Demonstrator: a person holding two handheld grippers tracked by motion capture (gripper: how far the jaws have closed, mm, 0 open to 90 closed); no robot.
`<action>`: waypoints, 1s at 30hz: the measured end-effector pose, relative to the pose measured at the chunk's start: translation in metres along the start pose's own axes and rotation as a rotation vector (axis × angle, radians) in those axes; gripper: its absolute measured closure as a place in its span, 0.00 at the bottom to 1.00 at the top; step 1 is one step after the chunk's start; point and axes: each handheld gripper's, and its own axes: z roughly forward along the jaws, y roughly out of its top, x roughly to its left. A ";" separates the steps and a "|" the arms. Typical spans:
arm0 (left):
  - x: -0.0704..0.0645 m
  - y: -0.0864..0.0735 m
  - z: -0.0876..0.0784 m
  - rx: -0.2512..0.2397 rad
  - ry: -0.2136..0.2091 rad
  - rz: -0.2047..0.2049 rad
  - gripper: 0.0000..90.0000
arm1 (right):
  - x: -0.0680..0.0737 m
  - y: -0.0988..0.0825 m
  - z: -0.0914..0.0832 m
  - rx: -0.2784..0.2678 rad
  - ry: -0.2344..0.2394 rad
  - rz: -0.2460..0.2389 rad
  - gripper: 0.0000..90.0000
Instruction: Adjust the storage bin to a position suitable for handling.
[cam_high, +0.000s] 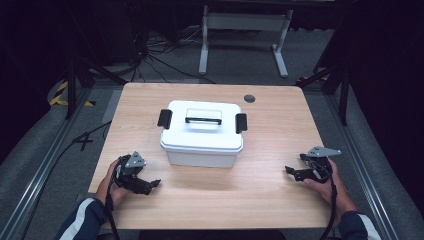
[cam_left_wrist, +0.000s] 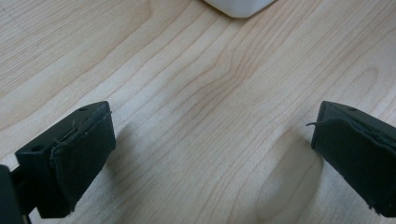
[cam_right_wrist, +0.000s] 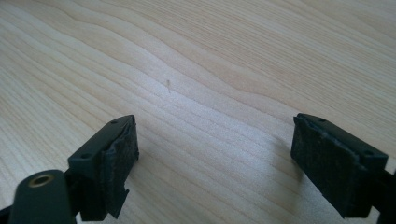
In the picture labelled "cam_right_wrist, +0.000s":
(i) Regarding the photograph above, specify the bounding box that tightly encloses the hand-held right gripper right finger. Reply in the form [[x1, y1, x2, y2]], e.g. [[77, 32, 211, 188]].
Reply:
[[290, 112, 389, 219]]

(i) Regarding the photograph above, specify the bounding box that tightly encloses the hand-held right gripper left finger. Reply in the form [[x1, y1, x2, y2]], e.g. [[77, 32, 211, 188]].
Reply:
[[67, 114, 140, 222]]

